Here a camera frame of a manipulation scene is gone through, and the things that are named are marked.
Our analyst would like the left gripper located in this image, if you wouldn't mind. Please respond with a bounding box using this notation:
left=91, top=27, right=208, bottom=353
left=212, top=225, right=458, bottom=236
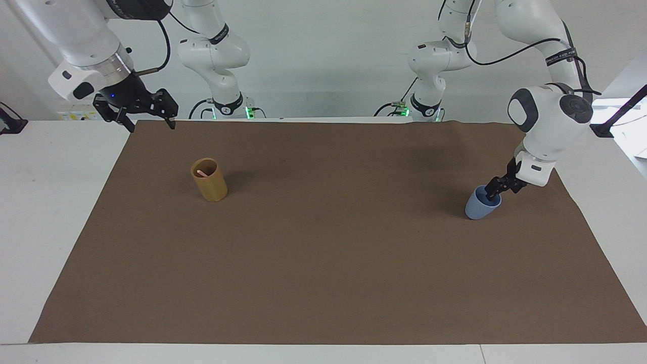
left=484, top=156, right=528, bottom=199

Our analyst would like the black stand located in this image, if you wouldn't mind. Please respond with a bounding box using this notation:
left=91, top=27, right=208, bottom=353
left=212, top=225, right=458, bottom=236
left=589, top=83, right=647, bottom=139
left=0, top=103, right=29, bottom=135

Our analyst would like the black cable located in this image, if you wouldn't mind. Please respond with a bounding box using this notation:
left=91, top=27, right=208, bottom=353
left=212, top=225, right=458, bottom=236
left=437, top=0, right=603, bottom=97
left=374, top=76, right=421, bottom=117
left=188, top=98, right=216, bottom=121
left=132, top=10, right=203, bottom=77

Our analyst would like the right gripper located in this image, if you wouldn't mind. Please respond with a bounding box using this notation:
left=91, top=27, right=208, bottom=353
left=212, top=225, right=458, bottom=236
left=93, top=73, right=179, bottom=134

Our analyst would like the brown wooden cup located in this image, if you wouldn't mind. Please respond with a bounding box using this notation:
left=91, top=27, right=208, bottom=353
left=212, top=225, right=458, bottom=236
left=190, top=157, right=228, bottom=202

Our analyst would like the blue cup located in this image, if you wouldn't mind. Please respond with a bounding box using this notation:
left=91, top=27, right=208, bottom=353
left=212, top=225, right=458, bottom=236
left=465, top=185, right=503, bottom=221

